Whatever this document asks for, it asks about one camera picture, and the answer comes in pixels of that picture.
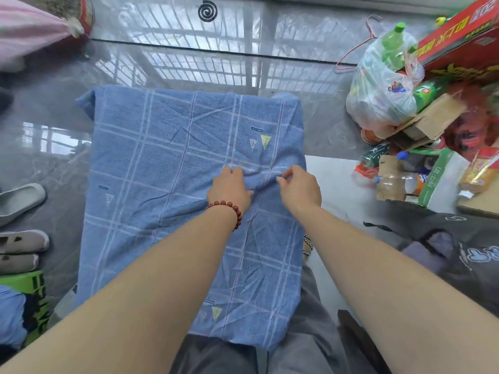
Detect red plastic wrapper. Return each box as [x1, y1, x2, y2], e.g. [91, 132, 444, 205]
[352, 163, 379, 180]

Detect dark wooden side chair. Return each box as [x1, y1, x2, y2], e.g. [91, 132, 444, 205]
[337, 309, 392, 374]

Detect pink wire hanger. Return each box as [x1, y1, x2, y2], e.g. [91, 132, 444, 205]
[336, 14, 384, 71]

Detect blue lined cloth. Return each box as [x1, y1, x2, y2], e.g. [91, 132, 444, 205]
[75, 85, 308, 352]

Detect person's left hand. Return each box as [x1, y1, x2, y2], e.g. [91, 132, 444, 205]
[206, 166, 255, 215]

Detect person's right hand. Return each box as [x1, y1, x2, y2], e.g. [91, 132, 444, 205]
[275, 164, 323, 219]

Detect clear plastic bottle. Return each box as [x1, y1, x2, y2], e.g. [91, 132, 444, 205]
[372, 171, 429, 197]

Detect pile of mixed clothes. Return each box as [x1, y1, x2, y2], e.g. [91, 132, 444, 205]
[0, 285, 28, 351]

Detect red round basin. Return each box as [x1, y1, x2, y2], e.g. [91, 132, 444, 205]
[23, 0, 96, 39]

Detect red plastic bag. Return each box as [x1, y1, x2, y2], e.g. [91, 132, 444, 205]
[444, 81, 499, 162]

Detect pink folded umbrella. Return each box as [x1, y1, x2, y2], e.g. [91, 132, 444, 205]
[0, 0, 85, 71]

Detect yellow snack packet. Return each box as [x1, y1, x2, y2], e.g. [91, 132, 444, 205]
[458, 148, 499, 201]

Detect red printed carton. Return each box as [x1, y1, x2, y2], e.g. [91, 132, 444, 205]
[415, 0, 499, 81]

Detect green white carton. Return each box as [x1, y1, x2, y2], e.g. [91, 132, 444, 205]
[405, 148, 470, 210]

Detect green plastic bottle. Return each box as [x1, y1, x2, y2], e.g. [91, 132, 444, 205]
[381, 22, 407, 71]
[434, 15, 461, 29]

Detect black mosquito coil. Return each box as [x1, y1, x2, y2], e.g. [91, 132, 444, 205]
[198, 0, 218, 23]

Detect blue capped plastic bottle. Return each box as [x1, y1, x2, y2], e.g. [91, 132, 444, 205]
[397, 151, 437, 174]

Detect red bead bracelet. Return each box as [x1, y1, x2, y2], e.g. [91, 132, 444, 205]
[205, 200, 243, 232]

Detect black quilted bear print jacket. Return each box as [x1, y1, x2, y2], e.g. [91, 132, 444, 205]
[363, 200, 499, 320]

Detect green printed bag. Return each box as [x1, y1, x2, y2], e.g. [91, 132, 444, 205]
[0, 270, 49, 347]

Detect grey rubber slipper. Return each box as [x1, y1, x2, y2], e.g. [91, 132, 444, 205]
[0, 182, 47, 227]

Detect green drink can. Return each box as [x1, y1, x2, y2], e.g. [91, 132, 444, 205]
[412, 75, 453, 113]

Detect person's grey trousers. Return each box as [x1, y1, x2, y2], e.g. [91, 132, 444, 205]
[169, 264, 351, 374]

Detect dark drink can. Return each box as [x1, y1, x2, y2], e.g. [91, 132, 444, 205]
[359, 142, 390, 170]

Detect brown printed cardboard box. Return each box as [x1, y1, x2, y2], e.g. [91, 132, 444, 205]
[456, 182, 499, 219]

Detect white cloth bundle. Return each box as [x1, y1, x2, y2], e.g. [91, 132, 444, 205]
[0, 56, 26, 73]

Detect person's left forearm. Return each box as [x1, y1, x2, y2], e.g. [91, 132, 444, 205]
[0, 208, 239, 374]

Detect person's right forearm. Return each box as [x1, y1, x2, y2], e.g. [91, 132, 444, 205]
[298, 206, 499, 374]

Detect white plastic bag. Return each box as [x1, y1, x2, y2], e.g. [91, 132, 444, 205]
[346, 31, 426, 131]

